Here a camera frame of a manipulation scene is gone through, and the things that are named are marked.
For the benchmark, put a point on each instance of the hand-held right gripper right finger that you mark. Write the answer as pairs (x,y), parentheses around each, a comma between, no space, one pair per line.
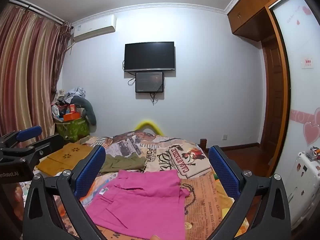
(223,172)

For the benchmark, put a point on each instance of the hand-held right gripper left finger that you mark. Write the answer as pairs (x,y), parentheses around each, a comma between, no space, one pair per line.
(91,170)

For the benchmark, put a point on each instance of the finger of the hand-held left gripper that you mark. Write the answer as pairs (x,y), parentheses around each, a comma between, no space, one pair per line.
(45,147)
(28,133)

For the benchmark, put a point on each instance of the pink pants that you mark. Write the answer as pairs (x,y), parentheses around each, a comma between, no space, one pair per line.
(140,200)

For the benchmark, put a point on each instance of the olive green pants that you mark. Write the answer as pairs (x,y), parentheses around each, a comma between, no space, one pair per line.
(122,163)

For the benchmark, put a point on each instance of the person's right hand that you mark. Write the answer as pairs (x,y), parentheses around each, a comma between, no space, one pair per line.
(155,237)

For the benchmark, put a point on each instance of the mustard yellow folded cloth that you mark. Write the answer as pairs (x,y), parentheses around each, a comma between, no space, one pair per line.
(66,155)

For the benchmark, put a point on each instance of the printed blanket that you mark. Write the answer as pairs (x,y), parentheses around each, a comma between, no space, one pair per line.
(200,195)

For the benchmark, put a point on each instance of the green patterned bag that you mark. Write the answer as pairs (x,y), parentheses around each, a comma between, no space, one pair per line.
(72,128)

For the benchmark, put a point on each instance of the orange box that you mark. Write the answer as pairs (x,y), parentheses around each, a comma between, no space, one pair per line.
(72,116)

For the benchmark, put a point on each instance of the pile of clothes clutter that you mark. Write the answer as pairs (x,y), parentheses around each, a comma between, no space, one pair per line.
(68,98)

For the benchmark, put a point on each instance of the grey plush pillow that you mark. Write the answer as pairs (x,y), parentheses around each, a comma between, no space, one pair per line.
(88,112)

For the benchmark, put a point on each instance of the striped red beige curtain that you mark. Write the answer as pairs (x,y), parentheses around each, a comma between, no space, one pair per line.
(27,75)

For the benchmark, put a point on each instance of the yellow curved headboard pad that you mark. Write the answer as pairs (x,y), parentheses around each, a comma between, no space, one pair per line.
(149,126)

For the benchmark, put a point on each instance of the white sticker-covered cabinet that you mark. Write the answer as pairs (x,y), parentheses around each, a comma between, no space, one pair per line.
(303,190)

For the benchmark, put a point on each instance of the brown wooden door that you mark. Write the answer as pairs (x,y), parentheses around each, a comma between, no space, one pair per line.
(271,92)

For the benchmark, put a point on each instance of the white wardrobe door pink hearts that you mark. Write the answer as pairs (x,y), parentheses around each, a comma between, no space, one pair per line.
(300,80)

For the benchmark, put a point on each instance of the white air conditioner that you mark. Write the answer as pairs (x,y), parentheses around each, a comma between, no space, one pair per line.
(93,28)

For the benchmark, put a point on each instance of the wooden overhead cabinet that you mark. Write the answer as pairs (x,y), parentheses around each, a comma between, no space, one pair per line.
(255,10)

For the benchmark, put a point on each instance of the wooden bed post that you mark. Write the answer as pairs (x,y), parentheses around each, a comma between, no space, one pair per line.
(203,145)

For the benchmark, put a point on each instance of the small black wall monitor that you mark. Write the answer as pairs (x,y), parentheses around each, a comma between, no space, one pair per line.
(149,82)

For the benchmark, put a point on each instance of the curtain rail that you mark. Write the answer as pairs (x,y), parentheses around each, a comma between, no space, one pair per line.
(37,10)

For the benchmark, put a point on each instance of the black wall television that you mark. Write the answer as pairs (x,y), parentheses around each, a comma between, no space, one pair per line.
(149,56)

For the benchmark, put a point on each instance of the white red wall label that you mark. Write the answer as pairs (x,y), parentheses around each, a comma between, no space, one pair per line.
(307,62)

